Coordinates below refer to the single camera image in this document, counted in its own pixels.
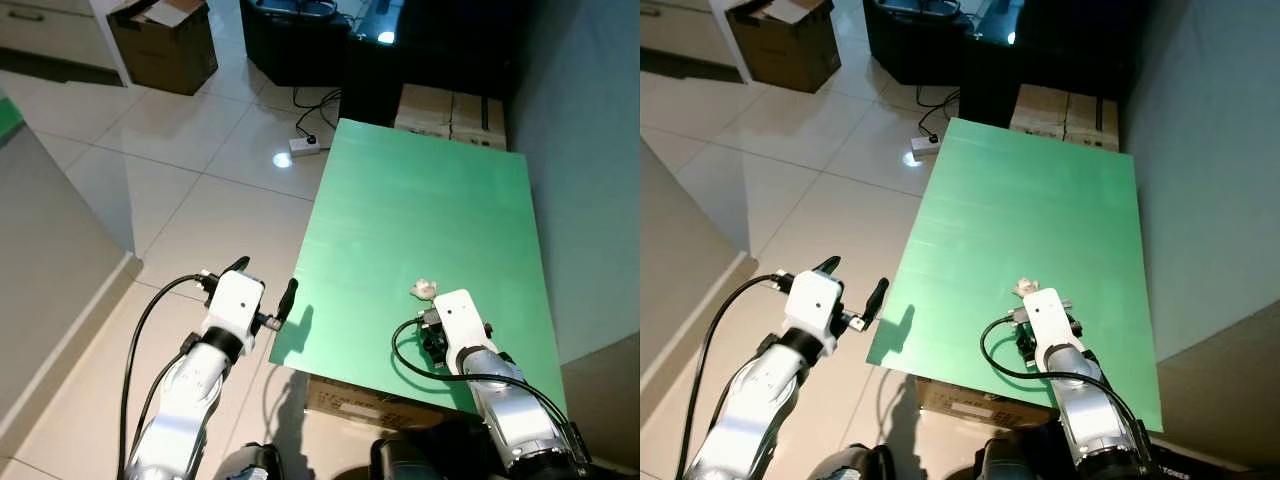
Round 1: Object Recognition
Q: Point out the green board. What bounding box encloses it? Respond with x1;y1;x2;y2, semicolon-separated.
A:
0;92;27;142

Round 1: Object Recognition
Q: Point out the pale cardboard box black stripe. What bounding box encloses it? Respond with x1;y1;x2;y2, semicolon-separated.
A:
1064;91;1122;152
449;91;509;152

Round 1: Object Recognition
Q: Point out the black floor cable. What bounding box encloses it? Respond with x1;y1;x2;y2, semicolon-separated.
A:
292;86;343;142
914;86;963;142

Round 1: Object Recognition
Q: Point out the black robot leg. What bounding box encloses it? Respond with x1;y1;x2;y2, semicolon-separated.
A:
814;443;897;480
214;443;287;480
369;433;456;480
974;428;1063;480

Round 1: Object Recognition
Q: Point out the black robot right leg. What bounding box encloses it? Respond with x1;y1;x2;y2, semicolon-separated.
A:
369;433;456;480
974;428;1063;480

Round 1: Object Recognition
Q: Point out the black robot left leg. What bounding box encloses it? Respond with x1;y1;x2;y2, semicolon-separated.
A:
214;443;287;480
814;443;897;480

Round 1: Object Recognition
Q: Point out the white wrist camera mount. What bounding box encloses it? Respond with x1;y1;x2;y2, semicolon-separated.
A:
1021;287;1078;367
785;270;847;343
204;270;267;347
432;289;492;367

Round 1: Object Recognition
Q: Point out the open brown cardboard box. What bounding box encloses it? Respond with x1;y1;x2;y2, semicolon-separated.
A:
106;0;220;97
724;0;842;95

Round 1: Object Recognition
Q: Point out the white drawer cabinet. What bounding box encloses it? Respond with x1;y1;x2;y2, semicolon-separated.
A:
640;0;753;87
0;0;133;87

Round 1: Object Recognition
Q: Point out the black cabinet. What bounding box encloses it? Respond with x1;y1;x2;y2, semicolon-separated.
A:
240;0;518;127
862;0;1137;127

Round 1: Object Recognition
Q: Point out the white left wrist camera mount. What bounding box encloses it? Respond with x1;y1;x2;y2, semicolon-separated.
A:
204;270;267;347
785;270;847;343

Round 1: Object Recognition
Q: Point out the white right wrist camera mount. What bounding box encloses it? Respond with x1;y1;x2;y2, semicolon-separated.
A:
1021;287;1078;367
432;289;492;367

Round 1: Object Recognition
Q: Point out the black box white print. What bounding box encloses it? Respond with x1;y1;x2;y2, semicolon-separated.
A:
1150;440;1236;480

